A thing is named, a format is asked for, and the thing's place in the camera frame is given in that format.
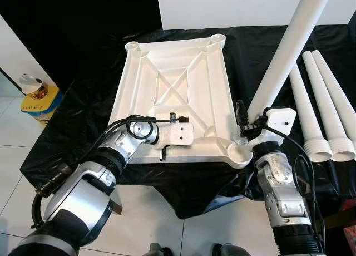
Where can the grey robot leg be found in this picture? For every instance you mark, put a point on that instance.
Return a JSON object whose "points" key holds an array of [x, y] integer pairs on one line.
{"points": [[156, 250], [231, 250]]}

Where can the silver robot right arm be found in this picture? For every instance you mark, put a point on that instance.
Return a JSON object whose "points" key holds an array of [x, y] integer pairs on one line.
{"points": [[283, 195]]}

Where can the grey robot right leg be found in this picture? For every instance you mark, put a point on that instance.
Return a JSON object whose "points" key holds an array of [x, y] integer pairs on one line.
{"points": [[231, 250]]}

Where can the red patterned bag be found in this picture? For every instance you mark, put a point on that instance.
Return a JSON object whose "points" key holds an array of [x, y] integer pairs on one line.
{"points": [[350, 242]]}

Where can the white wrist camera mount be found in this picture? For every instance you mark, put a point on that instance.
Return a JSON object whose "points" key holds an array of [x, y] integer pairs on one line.
{"points": [[281, 122], [178, 134]]}

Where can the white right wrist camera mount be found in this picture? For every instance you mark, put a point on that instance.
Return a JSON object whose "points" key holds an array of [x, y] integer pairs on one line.
{"points": [[281, 122]]}

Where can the brown wooden table beam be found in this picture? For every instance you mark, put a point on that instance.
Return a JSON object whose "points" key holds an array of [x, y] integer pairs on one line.
{"points": [[342, 217], [117, 207]]}

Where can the grey robot left leg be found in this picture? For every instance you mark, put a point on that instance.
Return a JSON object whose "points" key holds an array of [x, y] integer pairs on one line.
{"points": [[156, 250]]}

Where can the black plastic table cover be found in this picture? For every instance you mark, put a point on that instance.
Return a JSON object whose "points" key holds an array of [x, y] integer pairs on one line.
{"points": [[250, 50]]}

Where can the white plastic table leg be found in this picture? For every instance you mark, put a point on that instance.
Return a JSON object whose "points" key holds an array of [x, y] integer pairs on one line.
{"points": [[327, 111], [338, 89], [292, 44], [308, 117]]}

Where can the yellow and blue box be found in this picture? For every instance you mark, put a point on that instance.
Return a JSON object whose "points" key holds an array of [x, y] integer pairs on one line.
{"points": [[41, 108]]}

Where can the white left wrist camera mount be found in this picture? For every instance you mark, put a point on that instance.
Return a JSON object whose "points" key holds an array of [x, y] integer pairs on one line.
{"points": [[178, 134]]}

